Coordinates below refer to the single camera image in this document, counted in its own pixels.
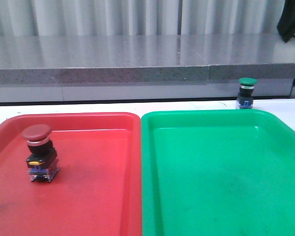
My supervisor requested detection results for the green mushroom push button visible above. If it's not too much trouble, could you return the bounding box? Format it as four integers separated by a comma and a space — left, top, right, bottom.
236, 77, 257, 109

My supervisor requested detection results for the red mushroom push button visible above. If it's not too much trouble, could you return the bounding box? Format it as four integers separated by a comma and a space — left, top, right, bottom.
22, 124, 59, 183

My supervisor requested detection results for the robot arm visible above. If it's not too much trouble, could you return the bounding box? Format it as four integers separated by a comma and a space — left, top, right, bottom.
277, 0, 295, 43

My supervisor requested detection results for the red plastic tray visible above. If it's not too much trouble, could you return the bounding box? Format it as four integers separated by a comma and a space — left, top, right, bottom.
0, 113, 142, 236

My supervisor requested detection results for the green plastic tray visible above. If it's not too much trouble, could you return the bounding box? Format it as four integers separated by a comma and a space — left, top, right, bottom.
142, 110, 295, 236

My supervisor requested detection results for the grey stone counter slab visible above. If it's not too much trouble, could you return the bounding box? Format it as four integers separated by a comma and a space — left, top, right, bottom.
0, 33, 295, 86

